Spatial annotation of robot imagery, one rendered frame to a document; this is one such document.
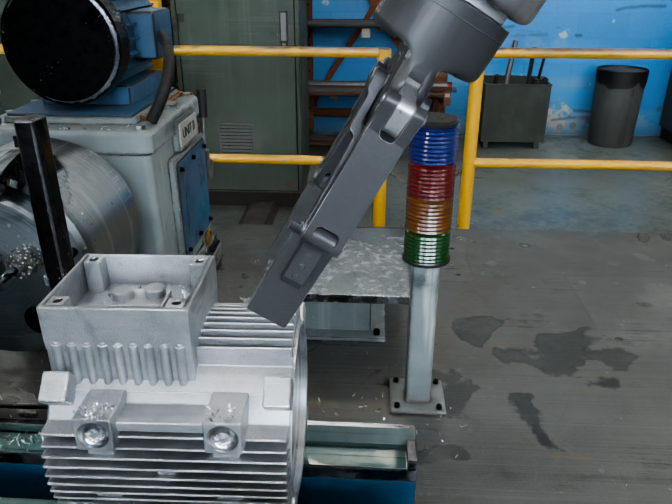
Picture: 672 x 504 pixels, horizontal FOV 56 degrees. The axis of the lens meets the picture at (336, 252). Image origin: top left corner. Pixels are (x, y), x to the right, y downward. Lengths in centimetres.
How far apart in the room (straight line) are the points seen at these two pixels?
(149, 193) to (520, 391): 64
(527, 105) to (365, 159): 492
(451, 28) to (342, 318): 78
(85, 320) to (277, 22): 320
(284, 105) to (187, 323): 324
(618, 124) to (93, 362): 523
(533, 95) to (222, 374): 483
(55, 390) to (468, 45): 40
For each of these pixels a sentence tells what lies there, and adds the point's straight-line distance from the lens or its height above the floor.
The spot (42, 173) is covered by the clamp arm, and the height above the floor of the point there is 120.
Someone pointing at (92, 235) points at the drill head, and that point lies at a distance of 85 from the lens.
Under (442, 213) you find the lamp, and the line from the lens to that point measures 80.
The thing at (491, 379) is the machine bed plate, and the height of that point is 80.
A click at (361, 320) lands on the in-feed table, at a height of 83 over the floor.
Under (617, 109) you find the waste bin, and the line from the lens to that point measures 554.
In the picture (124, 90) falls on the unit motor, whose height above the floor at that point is 120.
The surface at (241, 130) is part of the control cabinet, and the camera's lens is 378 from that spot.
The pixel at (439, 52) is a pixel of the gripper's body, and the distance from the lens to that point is 37.
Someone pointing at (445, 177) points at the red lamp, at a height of 115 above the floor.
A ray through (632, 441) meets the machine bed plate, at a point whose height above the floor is 80.
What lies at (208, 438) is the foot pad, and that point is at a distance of 51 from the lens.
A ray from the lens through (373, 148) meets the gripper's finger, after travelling 35.
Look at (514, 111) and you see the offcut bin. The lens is 525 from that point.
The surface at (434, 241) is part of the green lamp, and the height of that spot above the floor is 107.
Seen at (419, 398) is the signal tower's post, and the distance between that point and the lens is 95.
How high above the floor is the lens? 139
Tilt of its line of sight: 25 degrees down
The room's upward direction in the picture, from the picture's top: straight up
